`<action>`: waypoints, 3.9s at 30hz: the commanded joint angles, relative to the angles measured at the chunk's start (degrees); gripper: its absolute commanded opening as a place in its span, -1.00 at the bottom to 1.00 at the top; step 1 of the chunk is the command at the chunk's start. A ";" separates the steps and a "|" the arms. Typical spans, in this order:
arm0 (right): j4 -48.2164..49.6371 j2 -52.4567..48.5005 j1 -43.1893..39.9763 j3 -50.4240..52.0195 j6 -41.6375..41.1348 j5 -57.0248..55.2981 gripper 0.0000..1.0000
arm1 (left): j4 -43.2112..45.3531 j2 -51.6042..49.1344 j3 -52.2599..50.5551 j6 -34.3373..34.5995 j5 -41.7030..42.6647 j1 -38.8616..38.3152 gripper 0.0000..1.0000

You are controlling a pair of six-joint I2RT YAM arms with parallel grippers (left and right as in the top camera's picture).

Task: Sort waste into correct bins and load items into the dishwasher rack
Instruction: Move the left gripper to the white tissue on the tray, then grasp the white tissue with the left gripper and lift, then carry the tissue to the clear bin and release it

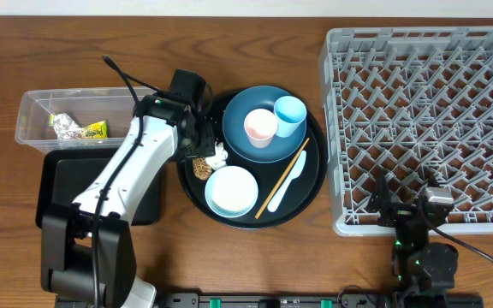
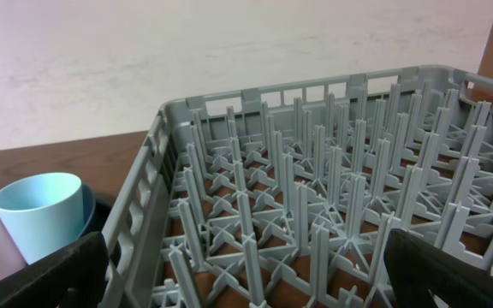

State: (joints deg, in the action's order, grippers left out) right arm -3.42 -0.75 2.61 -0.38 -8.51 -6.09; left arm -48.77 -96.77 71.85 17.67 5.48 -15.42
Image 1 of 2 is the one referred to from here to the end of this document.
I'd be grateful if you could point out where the dark blue plate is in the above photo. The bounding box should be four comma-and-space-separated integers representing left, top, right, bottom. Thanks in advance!
222, 86, 307, 163

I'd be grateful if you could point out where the clear plastic bin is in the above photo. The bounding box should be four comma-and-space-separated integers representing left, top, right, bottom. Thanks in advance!
15, 87, 134, 153

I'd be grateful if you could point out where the grey dishwasher rack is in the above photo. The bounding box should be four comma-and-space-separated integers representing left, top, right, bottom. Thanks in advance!
318, 27, 493, 236

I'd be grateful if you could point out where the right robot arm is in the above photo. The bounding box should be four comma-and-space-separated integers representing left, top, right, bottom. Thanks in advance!
366, 171, 459, 307

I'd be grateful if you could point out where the pink cup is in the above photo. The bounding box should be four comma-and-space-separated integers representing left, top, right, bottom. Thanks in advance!
244, 109, 277, 148

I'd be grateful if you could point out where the yellow foil snack wrapper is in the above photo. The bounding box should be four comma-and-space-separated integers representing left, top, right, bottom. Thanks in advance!
49, 113, 108, 140

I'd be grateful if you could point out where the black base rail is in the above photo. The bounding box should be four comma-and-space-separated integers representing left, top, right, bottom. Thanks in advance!
54, 291, 484, 308

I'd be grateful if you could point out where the light blue cup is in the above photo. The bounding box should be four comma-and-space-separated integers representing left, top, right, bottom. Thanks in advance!
273, 96, 307, 138

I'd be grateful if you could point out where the white tissue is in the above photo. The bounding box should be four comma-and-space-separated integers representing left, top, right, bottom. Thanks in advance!
205, 142, 228, 170

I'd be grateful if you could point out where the brown cookie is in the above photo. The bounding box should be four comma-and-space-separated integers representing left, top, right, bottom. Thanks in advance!
192, 158, 212, 181

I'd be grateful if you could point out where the wooden chopstick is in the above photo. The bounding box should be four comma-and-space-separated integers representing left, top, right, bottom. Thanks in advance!
255, 137, 310, 220

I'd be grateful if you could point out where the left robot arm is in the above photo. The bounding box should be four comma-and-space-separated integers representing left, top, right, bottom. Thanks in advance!
36, 94, 215, 307

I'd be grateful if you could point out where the light blue bowl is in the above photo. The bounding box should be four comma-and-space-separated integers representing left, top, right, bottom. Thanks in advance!
205, 166, 258, 218

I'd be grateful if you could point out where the white plastic knife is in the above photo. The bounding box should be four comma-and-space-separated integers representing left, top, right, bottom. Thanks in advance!
267, 151, 306, 212

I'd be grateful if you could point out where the round black tray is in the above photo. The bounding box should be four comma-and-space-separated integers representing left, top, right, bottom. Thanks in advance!
177, 90, 328, 229

